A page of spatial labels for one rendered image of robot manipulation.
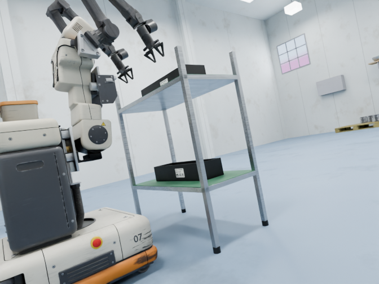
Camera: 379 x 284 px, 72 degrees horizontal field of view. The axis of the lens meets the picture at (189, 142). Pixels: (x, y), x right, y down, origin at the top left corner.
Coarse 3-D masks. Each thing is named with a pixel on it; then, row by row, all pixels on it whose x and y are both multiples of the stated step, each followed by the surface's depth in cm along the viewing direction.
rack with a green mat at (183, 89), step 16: (176, 48) 137; (176, 80) 141; (192, 80) 142; (208, 80) 149; (224, 80) 157; (240, 80) 163; (144, 96) 169; (160, 96) 169; (176, 96) 179; (192, 96) 191; (240, 96) 161; (128, 112) 206; (192, 112) 137; (240, 112) 163; (192, 128) 136; (128, 160) 205; (176, 160) 232; (224, 176) 158; (240, 176) 152; (256, 176) 161; (208, 192) 136; (256, 192) 163; (208, 208) 135; (208, 224) 137
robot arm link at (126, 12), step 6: (108, 0) 142; (114, 0) 140; (120, 0) 142; (114, 6) 144; (120, 6) 142; (126, 6) 143; (120, 12) 146; (126, 12) 144; (132, 12) 145; (138, 12) 147; (126, 18) 147; (132, 18) 145; (132, 24) 149
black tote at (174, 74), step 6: (186, 66) 158; (192, 66) 161; (198, 66) 164; (204, 66) 167; (174, 72) 165; (192, 72) 160; (198, 72) 163; (204, 72) 166; (162, 78) 176; (168, 78) 171; (156, 84) 183; (162, 84) 177; (144, 90) 198; (150, 90) 191
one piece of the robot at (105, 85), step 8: (96, 72) 144; (96, 80) 140; (104, 80) 143; (112, 80) 146; (96, 88) 141; (104, 88) 142; (112, 88) 145; (96, 96) 165; (104, 96) 142; (112, 96) 144
